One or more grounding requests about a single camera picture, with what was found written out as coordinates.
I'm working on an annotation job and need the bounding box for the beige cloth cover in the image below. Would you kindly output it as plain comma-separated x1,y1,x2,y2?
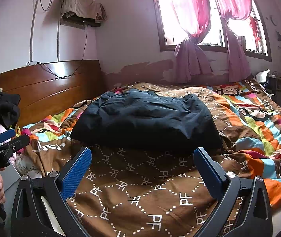
60,0,108,23

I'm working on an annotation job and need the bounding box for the short white wall pipe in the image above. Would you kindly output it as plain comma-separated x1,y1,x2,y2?
56,23,64,62

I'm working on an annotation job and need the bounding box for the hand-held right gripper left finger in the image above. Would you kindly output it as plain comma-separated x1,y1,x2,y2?
11,147,92,237

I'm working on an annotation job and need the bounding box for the white object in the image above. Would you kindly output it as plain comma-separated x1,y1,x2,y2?
253,69,271,83

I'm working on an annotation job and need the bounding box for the black padded jacket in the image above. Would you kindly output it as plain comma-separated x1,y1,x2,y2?
70,90,223,151

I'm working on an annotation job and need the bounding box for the black power cable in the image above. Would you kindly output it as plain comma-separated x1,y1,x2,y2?
38,26,88,80

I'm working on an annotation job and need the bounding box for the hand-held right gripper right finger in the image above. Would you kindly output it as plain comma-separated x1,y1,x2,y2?
193,147,273,237

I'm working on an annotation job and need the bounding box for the wall air conditioner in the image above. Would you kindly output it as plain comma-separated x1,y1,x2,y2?
60,17,102,30

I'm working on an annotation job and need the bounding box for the colourful printed blanket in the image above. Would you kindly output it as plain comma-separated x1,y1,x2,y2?
14,80,281,237

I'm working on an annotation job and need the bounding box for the wooden bed headboard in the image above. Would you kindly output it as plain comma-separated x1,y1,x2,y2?
0,60,106,129

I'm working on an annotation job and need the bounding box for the window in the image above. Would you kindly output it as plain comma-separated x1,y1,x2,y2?
150,0,273,63

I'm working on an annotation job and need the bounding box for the pink curtain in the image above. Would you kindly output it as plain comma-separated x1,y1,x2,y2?
206,0,252,82
164,0,214,83

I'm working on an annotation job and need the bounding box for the long white wall pipe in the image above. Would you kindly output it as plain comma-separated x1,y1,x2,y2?
29,0,43,64

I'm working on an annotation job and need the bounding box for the person's left hand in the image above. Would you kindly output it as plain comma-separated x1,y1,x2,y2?
0,167,7,204

